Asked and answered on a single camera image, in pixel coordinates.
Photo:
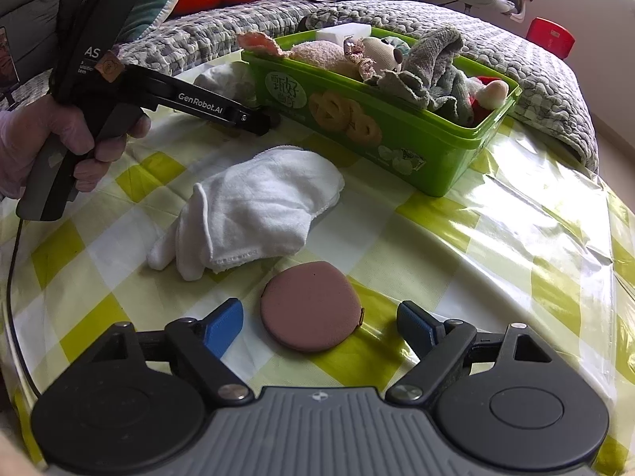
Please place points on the yellow-green checked tablecloth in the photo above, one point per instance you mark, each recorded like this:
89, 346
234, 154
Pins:
496, 267

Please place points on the cream plush dog toy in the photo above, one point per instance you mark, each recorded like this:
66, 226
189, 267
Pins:
384, 52

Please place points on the white cloth in clear bag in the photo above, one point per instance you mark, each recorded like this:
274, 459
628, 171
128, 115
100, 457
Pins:
223, 82

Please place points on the grey quilted cushion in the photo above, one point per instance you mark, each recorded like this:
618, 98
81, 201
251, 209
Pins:
536, 89

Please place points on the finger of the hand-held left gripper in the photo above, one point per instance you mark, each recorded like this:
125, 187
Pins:
263, 121

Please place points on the pink round powder puff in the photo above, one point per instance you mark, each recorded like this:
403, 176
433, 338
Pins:
310, 307

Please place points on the white folded cloth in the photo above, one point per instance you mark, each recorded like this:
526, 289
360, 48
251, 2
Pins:
268, 198

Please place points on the grey quilted sofa cover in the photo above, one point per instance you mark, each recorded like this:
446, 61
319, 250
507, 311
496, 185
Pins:
208, 34

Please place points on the red felt hat with pompom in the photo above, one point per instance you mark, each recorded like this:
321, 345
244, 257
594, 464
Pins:
493, 91

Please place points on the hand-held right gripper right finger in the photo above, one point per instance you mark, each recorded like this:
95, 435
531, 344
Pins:
414, 322

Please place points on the pink plush toy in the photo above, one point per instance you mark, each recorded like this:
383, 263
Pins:
317, 54

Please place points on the green plastic box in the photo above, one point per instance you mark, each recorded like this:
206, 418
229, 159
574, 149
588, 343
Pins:
426, 153

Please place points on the white sponge block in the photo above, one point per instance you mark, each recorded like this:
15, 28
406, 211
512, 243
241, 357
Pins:
342, 33

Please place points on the person's left hand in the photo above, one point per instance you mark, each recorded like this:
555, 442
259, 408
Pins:
30, 148

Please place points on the red container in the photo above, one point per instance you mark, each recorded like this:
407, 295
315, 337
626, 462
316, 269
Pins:
550, 37

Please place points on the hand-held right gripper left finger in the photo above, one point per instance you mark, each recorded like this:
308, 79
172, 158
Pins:
223, 329

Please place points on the grey cloth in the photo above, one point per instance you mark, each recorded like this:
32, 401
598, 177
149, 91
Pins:
436, 69

